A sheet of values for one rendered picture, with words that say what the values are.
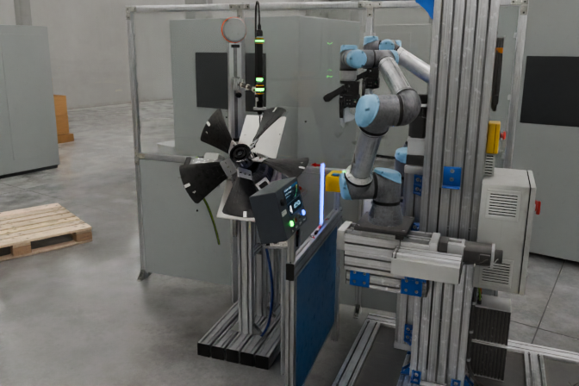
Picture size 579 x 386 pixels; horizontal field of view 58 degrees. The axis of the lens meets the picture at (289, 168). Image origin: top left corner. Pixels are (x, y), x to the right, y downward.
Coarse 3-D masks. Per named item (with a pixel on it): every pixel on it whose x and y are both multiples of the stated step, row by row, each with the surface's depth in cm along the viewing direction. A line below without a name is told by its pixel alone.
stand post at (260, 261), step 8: (256, 232) 329; (256, 240) 330; (264, 248) 328; (256, 256) 332; (264, 256) 329; (256, 264) 334; (264, 264) 330; (256, 272) 335; (264, 272) 331; (256, 280) 336; (264, 280) 333; (256, 288) 337; (264, 288) 334; (256, 296) 339; (264, 296) 335; (256, 304) 340; (264, 304) 336; (256, 312) 341; (264, 312) 338
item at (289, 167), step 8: (264, 160) 277; (272, 160) 278; (280, 160) 280; (288, 160) 280; (296, 160) 280; (304, 160) 280; (280, 168) 271; (288, 168) 272; (296, 168) 272; (288, 176) 267; (296, 176) 267
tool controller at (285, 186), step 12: (276, 180) 218; (288, 180) 210; (264, 192) 196; (276, 192) 192; (288, 192) 202; (300, 192) 215; (252, 204) 195; (264, 204) 193; (276, 204) 192; (300, 204) 212; (264, 216) 195; (276, 216) 193; (288, 216) 198; (264, 228) 196; (276, 228) 194; (288, 228) 196; (264, 240) 197; (276, 240) 195
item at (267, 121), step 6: (282, 108) 289; (264, 114) 301; (270, 114) 294; (276, 114) 288; (282, 114) 285; (264, 120) 296; (270, 120) 288; (276, 120) 284; (264, 126) 288; (270, 126) 283; (258, 132) 289; (264, 132) 283
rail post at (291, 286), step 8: (288, 280) 229; (296, 280) 231; (288, 288) 230; (296, 288) 232; (288, 296) 230; (288, 304) 231; (288, 312) 232; (288, 320) 233; (288, 328) 234; (288, 336) 235; (288, 344) 236; (288, 352) 237; (288, 360) 237; (288, 368) 238; (288, 376) 239; (288, 384) 240
